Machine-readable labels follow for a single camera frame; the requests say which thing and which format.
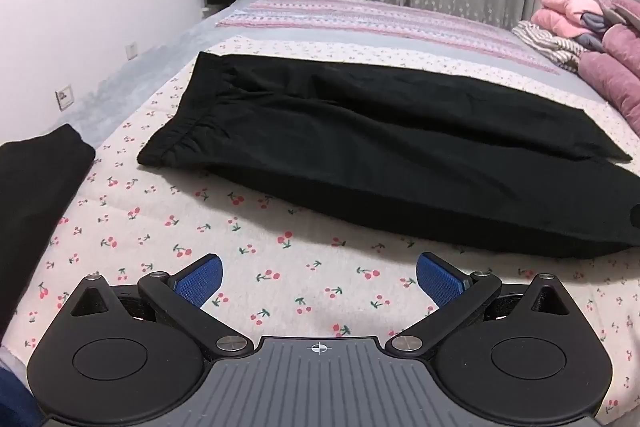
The blue cloth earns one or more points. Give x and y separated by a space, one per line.
11 399

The grey-blue folded cloth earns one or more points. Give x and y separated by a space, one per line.
592 34

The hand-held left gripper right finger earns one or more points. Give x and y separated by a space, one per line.
440 279

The white wall socket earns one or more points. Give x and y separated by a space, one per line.
131 50
64 97

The grey-blue bed cover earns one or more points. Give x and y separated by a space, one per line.
150 62

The pink folded quilt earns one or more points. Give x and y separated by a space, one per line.
560 12

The cherry print bed sheet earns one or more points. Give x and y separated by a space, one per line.
280 267

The striped grey cloth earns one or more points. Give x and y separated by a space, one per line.
545 42

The pink striped blanket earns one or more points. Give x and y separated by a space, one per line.
370 22

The pile of pink folded clothes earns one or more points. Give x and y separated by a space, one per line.
617 72

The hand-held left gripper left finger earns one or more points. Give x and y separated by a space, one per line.
202 279

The black pants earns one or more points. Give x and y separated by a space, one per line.
380 147

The folded black garment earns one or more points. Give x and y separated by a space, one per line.
35 202

